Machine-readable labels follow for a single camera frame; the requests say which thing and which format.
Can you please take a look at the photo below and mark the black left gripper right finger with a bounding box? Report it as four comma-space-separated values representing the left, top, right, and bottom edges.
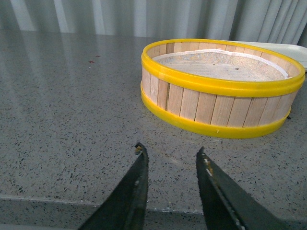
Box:
196, 147, 285, 230

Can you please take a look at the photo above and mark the grey pleated curtain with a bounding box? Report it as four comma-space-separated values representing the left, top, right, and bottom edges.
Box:
0, 0, 307, 46

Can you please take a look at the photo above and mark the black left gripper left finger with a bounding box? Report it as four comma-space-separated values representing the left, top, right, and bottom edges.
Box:
79, 142, 149, 230

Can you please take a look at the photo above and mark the white steamer liner cloth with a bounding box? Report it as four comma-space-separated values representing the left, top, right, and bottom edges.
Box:
153, 49, 288, 82

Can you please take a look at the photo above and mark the yellow rimmed wooden steamer basket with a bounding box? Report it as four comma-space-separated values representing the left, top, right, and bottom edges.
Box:
141, 39, 305, 138

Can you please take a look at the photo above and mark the white bear print tray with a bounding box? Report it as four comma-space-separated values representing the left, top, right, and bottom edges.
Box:
235, 41, 307, 71

